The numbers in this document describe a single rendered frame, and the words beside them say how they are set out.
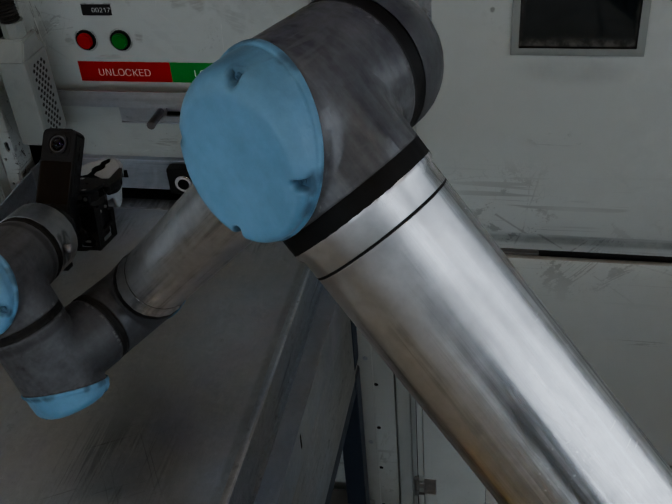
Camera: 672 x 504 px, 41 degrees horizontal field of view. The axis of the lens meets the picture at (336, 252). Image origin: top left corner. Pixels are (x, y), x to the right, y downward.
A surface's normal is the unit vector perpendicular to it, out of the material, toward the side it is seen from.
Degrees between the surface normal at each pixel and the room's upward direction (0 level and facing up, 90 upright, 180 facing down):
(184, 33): 90
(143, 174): 90
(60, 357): 66
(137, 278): 80
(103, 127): 90
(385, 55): 52
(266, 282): 0
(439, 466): 90
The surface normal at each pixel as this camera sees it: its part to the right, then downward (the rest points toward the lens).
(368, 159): 0.28, -0.11
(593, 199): -0.20, 0.58
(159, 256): -0.69, 0.32
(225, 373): -0.07, -0.81
